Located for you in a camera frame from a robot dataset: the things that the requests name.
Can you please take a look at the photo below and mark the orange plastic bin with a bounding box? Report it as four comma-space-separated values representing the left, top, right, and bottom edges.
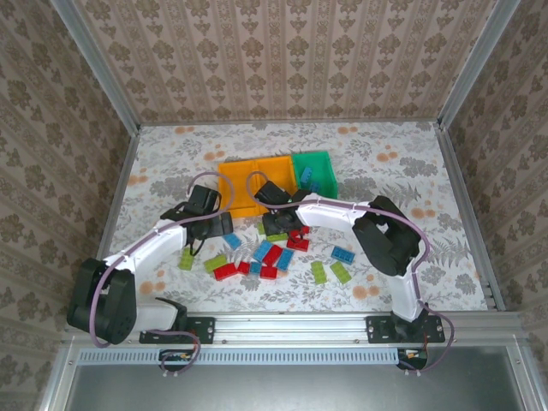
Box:
255, 155, 299, 206
217, 158, 263, 220

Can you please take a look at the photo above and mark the green plastic bin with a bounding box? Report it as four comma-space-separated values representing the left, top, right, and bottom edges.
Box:
291, 150, 340, 202

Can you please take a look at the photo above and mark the grey metal panel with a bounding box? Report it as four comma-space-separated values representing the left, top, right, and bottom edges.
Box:
63, 346, 530, 411

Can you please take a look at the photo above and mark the aluminium mounting rail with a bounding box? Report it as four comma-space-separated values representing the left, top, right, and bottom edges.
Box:
63, 311, 522, 346

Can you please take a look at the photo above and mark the aluminium side rail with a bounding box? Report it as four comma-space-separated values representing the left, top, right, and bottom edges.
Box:
432, 122, 507, 313
96, 126, 142, 275

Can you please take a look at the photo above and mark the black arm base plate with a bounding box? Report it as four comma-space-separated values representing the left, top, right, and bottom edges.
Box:
139, 315, 216, 345
366, 315, 446, 345

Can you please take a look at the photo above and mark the slotted white cable duct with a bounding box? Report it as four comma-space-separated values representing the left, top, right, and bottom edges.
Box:
79, 348, 402, 366

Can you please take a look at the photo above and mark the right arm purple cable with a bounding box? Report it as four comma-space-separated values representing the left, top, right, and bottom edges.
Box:
246, 170, 456, 378

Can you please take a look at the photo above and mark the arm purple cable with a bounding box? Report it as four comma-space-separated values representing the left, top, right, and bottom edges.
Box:
246, 170, 456, 378
88, 170, 235, 380

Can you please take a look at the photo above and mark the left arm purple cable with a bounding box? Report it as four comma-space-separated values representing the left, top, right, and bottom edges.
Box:
88, 170, 235, 380

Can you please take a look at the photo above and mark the black cable connector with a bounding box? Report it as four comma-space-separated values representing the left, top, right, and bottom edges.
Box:
396, 347, 429, 372
158, 348, 194, 372

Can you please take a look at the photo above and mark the aluminium frame post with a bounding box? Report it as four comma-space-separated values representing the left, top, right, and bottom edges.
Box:
49, 0, 142, 132
435, 0, 522, 129

